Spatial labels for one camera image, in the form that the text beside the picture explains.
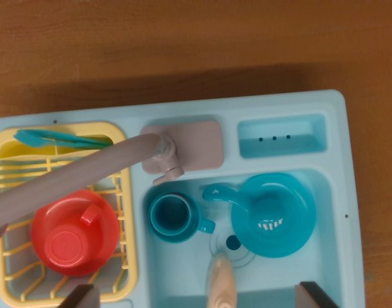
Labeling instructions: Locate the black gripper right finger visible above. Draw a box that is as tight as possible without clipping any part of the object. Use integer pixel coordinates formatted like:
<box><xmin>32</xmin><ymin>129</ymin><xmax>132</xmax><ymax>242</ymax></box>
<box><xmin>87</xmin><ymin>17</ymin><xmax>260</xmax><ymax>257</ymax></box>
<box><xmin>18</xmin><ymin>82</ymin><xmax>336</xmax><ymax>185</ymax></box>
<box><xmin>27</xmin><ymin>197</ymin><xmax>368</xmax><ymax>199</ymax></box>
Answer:
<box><xmin>294</xmin><ymin>281</ymin><xmax>340</xmax><ymax>308</ymax></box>

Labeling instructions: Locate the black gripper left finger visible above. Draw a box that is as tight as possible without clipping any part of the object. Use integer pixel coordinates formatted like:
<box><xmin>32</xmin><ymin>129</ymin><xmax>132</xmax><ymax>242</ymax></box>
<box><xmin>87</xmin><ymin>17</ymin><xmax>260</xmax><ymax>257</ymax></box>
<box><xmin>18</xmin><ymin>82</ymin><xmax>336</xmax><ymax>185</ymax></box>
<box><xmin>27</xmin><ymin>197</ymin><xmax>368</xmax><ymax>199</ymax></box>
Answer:
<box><xmin>64</xmin><ymin>284</ymin><xmax>101</xmax><ymax>308</ymax></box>

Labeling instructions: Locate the beige detergent bottle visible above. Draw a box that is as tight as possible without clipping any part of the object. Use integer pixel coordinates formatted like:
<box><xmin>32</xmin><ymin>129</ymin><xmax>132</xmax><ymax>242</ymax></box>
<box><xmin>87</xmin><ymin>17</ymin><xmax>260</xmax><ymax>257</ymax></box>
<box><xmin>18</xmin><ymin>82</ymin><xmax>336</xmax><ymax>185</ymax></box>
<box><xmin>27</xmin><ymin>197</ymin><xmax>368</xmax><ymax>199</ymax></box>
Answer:
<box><xmin>205</xmin><ymin>252</ymin><xmax>238</xmax><ymax>308</ymax></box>

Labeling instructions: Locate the light blue toy sink unit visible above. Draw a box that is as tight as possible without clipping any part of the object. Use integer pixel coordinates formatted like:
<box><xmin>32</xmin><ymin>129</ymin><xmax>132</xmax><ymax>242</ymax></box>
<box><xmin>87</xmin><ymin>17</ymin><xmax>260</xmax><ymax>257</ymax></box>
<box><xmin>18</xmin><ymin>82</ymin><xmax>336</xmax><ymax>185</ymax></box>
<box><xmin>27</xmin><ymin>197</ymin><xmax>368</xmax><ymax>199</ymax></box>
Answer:
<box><xmin>0</xmin><ymin>89</ymin><xmax>366</xmax><ymax>308</ymax></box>

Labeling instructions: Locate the teal plastic plate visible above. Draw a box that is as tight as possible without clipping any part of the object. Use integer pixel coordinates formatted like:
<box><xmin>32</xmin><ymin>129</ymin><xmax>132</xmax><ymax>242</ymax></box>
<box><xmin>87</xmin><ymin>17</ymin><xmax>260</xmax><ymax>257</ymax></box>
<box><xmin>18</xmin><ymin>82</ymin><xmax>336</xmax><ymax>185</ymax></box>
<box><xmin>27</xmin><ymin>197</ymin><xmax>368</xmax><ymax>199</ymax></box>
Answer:
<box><xmin>230</xmin><ymin>172</ymin><xmax>318</xmax><ymax>259</ymax></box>

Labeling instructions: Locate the grey toy faucet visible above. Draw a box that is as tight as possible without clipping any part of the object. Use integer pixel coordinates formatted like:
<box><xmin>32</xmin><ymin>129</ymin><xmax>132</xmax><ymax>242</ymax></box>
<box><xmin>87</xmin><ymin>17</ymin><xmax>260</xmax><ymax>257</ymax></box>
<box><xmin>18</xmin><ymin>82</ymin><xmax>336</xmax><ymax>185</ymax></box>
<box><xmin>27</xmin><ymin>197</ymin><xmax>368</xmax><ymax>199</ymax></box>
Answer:
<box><xmin>0</xmin><ymin>132</ymin><xmax>185</xmax><ymax>244</ymax></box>

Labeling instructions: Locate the teal dish brush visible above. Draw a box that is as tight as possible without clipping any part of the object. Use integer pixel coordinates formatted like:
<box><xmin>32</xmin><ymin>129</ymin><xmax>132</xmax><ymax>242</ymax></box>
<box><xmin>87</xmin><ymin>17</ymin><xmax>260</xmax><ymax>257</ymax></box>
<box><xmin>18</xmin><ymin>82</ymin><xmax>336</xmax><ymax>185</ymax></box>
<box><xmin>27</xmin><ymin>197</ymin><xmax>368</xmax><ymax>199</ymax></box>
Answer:
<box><xmin>201</xmin><ymin>182</ymin><xmax>288</xmax><ymax>234</ymax></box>

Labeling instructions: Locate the teal plastic fork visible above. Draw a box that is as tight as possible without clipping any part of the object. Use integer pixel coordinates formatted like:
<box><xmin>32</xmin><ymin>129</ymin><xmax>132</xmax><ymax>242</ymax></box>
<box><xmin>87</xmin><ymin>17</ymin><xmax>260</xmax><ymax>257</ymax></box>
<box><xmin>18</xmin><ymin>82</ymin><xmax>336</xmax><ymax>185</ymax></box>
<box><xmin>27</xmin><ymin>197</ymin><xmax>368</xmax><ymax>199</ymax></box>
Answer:
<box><xmin>13</xmin><ymin>130</ymin><xmax>103</xmax><ymax>150</ymax></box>

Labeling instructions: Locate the yellow plastic dish rack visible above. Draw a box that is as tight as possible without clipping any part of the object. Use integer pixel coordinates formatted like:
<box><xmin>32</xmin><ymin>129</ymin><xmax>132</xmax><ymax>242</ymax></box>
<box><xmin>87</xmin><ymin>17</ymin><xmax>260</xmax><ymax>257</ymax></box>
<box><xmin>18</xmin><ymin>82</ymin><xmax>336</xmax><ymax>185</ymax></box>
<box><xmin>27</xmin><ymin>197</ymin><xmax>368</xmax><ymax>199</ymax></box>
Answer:
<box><xmin>0</xmin><ymin>121</ymin><xmax>139</xmax><ymax>308</ymax></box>

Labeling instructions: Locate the red plastic cup with handle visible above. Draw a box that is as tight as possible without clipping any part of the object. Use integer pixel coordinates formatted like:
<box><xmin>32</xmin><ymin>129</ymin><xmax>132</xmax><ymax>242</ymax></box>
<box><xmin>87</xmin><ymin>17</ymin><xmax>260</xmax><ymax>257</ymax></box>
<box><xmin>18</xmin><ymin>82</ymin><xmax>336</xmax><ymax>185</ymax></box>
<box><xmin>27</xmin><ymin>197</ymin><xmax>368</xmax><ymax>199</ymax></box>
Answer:
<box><xmin>44</xmin><ymin>203</ymin><xmax>103</xmax><ymax>269</ymax></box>

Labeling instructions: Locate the teal mug with handle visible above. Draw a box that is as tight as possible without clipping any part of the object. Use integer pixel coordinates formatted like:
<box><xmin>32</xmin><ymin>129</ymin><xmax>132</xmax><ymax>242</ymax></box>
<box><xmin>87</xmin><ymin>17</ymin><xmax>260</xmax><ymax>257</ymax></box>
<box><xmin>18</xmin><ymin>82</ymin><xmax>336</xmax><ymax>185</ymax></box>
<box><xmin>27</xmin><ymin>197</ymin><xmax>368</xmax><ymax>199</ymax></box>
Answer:
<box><xmin>146</xmin><ymin>193</ymin><xmax>216</xmax><ymax>244</ymax></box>

